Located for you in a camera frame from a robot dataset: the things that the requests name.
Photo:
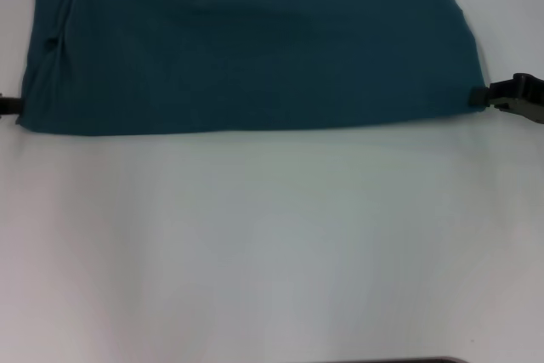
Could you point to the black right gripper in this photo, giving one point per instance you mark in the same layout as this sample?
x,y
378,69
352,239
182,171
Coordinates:
x,y
533,99

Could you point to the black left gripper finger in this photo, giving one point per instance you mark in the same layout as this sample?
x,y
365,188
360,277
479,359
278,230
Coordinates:
x,y
9,106

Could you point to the teal t-shirt with cream print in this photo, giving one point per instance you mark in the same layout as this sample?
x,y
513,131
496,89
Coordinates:
x,y
255,52

